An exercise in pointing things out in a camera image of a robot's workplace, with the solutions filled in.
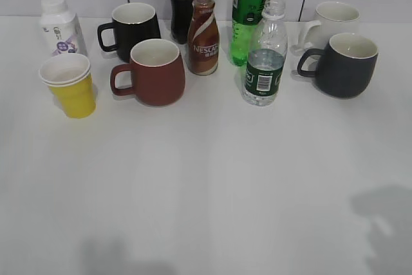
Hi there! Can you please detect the brown Nescafe coffee bottle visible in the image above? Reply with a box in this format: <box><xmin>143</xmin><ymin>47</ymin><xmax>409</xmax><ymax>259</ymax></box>
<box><xmin>187</xmin><ymin>0</ymin><xmax>220</xmax><ymax>76</ymax></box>

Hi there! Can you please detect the clear water bottle green label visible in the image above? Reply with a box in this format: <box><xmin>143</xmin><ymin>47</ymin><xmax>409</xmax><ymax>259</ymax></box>
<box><xmin>243</xmin><ymin>0</ymin><xmax>288</xmax><ymax>106</ymax></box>

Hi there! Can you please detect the white ceramic mug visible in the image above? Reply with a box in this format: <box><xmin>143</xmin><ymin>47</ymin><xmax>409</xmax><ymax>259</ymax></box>
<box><xmin>290</xmin><ymin>1</ymin><xmax>361</xmax><ymax>55</ymax></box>

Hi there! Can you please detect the yellow paper cup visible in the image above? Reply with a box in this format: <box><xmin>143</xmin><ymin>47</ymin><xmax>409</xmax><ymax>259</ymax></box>
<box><xmin>39</xmin><ymin>53</ymin><xmax>96</xmax><ymax>119</ymax></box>

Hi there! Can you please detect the red-brown ceramic mug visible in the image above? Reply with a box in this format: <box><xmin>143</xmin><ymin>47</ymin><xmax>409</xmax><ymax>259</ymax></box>
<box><xmin>110</xmin><ymin>39</ymin><xmax>185</xmax><ymax>106</ymax></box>

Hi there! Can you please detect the green soda bottle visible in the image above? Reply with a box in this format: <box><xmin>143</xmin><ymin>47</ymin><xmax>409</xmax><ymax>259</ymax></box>
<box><xmin>230</xmin><ymin>0</ymin><xmax>266</xmax><ymax>66</ymax></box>

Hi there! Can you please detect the dark grey ceramic mug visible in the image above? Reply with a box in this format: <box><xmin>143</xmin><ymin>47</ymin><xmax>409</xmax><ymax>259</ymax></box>
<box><xmin>297</xmin><ymin>33</ymin><xmax>379</xmax><ymax>99</ymax></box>

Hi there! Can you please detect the white yogurt drink bottle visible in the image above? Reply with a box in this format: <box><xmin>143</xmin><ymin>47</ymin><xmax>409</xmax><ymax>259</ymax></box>
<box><xmin>40</xmin><ymin>0</ymin><xmax>88</xmax><ymax>56</ymax></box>

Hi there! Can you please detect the black ceramic mug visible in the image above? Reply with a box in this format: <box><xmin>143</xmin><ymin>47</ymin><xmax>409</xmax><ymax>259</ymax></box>
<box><xmin>97</xmin><ymin>3</ymin><xmax>161</xmax><ymax>62</ymax></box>

